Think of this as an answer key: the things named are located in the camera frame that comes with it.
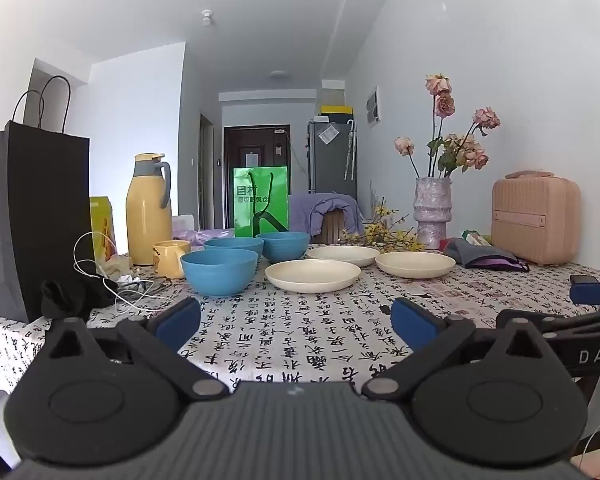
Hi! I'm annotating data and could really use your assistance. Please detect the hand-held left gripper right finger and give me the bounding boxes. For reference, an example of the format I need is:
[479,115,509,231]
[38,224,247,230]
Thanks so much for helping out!
[362,296,556,401]

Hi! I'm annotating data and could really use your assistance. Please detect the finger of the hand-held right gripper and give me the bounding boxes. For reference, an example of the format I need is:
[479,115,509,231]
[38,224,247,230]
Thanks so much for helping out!
[496,307,600,336]
[569,275,600,307]

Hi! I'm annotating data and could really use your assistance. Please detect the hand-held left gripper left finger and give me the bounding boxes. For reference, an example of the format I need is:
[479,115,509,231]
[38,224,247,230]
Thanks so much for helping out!
[45,296,230,401]

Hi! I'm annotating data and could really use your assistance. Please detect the cream plate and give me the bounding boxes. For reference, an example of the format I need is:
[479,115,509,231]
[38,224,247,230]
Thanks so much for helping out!
[264,259,362,294]
[375,250,457,279]
[306,245,381,267]

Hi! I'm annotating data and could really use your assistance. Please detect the blue bowl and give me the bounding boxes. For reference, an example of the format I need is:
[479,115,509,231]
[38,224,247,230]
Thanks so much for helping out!
[180,249,259,297]
[255,231,311,264]
[203,236,265,261]

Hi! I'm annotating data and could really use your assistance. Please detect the yellow mug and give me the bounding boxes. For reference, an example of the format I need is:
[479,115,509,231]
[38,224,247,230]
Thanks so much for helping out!
[152,240,192,280]

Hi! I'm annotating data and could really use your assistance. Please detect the white glove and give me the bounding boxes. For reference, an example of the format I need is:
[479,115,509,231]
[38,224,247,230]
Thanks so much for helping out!
[102,259,132,279]

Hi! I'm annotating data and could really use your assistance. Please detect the purple tissue pack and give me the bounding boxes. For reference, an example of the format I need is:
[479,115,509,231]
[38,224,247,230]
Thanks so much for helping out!
[172,227,236,249]

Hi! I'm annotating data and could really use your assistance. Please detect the grey pouch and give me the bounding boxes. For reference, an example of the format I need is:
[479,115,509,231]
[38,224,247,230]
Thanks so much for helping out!
[442,238,531,273]

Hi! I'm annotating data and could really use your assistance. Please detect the pink hard case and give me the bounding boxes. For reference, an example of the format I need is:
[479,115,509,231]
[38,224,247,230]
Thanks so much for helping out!
[491,170,582,266]

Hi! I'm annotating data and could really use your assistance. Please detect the yellow flower branches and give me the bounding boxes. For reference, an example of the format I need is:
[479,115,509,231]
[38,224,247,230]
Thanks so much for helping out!
[341,202,426,253]

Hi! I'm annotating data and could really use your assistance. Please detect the yellow thermos jug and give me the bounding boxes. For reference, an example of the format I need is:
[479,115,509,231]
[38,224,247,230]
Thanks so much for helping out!
[125,152,174,266]

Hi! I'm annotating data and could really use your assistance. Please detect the printed tablecloth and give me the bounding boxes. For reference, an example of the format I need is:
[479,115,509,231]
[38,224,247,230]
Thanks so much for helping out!
[0,245,600,411]

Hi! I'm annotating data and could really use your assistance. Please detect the black cloth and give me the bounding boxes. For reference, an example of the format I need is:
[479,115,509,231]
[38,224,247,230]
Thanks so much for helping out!
[40,277,120,320]

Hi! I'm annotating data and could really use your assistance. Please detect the yellow-green snack box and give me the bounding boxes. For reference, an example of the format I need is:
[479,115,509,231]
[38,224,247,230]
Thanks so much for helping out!
[89,196,118,266]

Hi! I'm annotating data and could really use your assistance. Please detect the wooden chair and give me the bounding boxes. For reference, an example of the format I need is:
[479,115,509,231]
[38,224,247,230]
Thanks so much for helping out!
[320,208,351,246]

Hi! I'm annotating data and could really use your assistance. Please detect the green paper bag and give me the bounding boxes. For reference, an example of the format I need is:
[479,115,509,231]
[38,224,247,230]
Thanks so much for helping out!
[233,165,290,239]

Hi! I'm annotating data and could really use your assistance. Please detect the grey fridge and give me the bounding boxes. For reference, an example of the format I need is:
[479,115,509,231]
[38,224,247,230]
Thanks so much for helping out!
[307,119,358,201]

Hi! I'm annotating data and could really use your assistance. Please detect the dried pink roses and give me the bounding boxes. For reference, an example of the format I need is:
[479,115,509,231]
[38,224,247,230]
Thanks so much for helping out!
[393,74,502,179]

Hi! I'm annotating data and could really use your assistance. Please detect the folded umbrella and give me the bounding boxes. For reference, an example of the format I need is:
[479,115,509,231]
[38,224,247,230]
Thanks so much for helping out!
[344,120,357,181]

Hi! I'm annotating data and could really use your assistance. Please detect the black paper bag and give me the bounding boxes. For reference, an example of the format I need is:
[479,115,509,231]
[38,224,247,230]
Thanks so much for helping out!
[0,75,92,325]

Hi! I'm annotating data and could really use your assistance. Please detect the dark brown door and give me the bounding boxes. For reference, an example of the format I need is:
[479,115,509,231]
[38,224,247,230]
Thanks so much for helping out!
[223,125,291,231]

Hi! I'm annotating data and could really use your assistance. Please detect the cardboard box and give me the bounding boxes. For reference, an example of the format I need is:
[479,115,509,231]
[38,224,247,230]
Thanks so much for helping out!
[321,80,346,107]

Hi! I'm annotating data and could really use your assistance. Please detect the white earphone cable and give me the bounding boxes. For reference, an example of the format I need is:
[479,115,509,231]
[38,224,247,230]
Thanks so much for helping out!
[72,231,176,316]

